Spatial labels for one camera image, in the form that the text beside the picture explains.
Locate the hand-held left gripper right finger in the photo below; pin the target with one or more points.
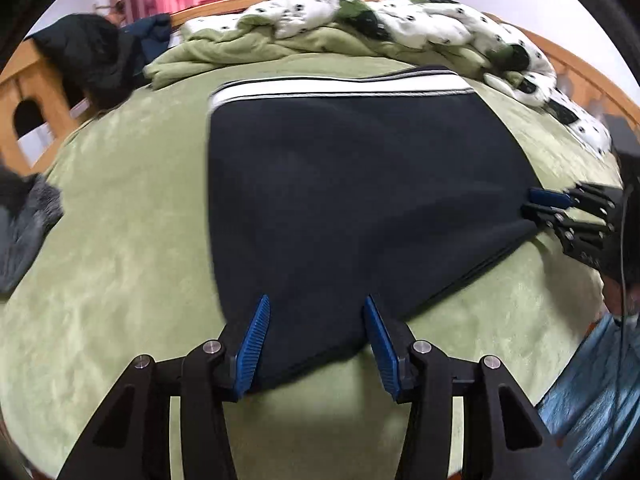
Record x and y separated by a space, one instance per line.
382 350

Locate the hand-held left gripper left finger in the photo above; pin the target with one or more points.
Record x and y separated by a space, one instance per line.
252 345

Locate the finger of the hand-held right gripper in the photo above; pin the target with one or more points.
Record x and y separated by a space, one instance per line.
537 214
550 198

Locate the black pants with white stripe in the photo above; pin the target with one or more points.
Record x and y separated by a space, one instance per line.
350 185

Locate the white spotted pillow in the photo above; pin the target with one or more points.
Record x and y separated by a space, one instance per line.
592 132

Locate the green bed blanket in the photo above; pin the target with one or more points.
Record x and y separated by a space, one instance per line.
125 260

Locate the person's blue jeans leg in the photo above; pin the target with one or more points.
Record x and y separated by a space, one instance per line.
590 400

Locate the grey fuzzy garment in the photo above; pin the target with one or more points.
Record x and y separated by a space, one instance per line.
25 225

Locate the white spotted quilt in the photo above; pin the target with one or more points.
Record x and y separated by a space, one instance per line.
310 0

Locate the dark blue jacket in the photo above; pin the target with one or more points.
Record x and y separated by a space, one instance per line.
150 32

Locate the black jacket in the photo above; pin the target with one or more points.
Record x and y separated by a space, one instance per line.
85 55

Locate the wooden rack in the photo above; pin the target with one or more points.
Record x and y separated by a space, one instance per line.
112 10

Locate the wooden bed frame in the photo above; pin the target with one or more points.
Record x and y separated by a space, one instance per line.
50 80

